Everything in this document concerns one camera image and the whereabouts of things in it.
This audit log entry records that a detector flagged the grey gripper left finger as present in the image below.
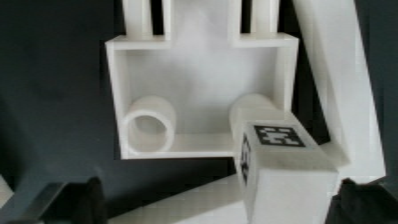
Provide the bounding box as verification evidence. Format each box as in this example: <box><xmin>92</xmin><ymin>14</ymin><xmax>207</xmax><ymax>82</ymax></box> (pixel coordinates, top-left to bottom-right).
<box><xmin>3</xmin><ymin>177</ymin><xmax>108</xmax><ymax>224</ymax></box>

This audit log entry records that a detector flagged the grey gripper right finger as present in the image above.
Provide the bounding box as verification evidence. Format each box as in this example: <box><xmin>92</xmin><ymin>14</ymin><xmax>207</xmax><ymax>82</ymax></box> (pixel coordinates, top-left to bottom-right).
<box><xmin>325</xmin><ymin>178</ymin><xmax>398</xmax><ymax>224</ymax></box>

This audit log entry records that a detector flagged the white leg block with tag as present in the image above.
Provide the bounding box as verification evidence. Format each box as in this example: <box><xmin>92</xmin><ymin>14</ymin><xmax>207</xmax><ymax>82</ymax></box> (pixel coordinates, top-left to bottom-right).
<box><xmin>229</xmin><ymin>94</ymin><xmax>337</xmax><ymax>224</ymax></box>

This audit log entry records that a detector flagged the white chair seat block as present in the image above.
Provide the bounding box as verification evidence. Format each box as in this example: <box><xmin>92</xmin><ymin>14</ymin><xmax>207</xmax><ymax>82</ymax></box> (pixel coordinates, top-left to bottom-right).
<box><xmin>106</xmin><ymin>0</ymin><xmax>298</xmax><ymax>159</ymax></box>

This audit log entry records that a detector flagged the white U-shaped fixture frame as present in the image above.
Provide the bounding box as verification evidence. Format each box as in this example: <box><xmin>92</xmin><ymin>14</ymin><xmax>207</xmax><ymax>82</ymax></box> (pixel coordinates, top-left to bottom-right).
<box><xmin>110</xmin><ymin>0</ymin><xmax>385</xmax><ymax>224</ymax></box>

